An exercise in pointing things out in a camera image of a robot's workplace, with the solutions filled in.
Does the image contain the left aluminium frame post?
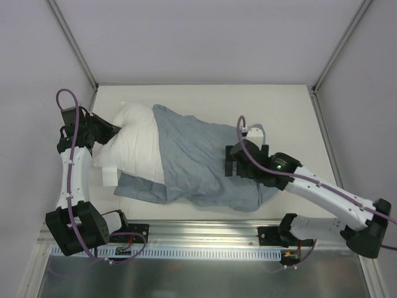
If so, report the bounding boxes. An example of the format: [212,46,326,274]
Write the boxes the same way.
[46,0,100,91]

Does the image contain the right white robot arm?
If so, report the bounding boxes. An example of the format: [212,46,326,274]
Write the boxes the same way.
[225,140,391,259]

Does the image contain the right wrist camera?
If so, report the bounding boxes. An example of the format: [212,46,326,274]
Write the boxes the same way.
[244,124,265,149]

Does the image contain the right aluminium frame post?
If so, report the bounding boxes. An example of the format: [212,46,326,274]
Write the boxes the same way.
[311,0,375,91]

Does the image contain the grey striped pillowcase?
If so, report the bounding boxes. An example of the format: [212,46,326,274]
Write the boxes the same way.
[114,104,277,212]

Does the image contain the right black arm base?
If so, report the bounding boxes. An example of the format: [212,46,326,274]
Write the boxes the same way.
[257,214,314,248]

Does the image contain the aluminium frame post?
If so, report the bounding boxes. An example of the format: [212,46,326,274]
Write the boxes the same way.
[311,0,375,91]
[46,0,100,91]

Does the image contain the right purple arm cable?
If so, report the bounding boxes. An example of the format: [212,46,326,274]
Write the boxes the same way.
[237,115,397,251]

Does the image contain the white slotted cable duct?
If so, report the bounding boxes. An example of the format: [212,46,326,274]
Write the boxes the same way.
[49,246,283,261]

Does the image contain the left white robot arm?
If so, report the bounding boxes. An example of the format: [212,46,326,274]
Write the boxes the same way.
[45,107,130,256]

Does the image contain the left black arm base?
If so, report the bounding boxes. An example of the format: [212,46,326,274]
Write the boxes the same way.
[102,209,149,246]

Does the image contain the white pillow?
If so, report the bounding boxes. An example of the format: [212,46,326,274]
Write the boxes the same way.
[92,102,165,184]

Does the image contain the aluminium mounting rail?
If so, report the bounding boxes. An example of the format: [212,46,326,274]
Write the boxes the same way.
[37,219,351,249]

